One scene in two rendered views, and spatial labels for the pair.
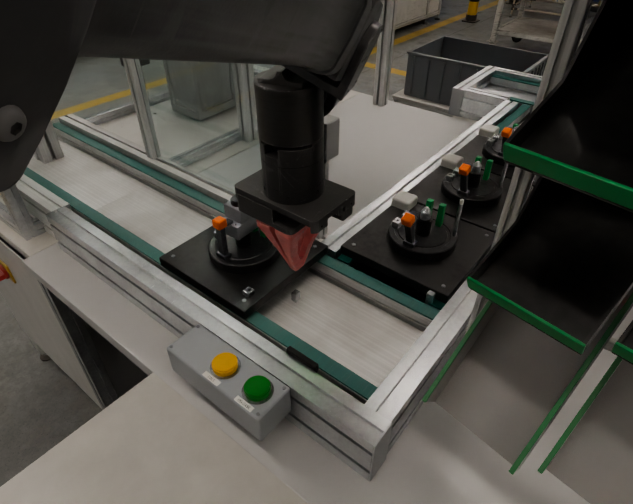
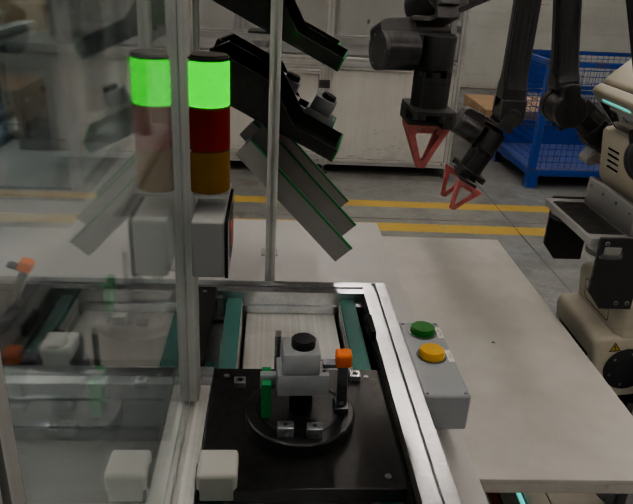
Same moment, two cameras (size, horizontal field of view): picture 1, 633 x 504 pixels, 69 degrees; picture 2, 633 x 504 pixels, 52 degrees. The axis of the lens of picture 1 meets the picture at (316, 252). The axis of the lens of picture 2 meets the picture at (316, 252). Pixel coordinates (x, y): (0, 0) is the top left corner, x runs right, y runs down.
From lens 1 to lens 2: 136 cm
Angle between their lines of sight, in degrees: 104
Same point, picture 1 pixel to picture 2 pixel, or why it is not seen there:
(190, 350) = (450, 380)
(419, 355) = (293, 289)
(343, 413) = (382, 297)
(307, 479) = not seen: hidden behind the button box
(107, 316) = not seen: outside the picture
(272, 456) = not seen: hidden behind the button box
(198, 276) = (383, 428)
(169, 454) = (499, 412)
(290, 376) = (390, 325)
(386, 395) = (346, 289)
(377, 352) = (297, 328)
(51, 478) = (607, 458)
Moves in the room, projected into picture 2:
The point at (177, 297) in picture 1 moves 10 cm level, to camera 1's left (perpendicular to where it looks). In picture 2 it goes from (424, 431) to (488, 474)
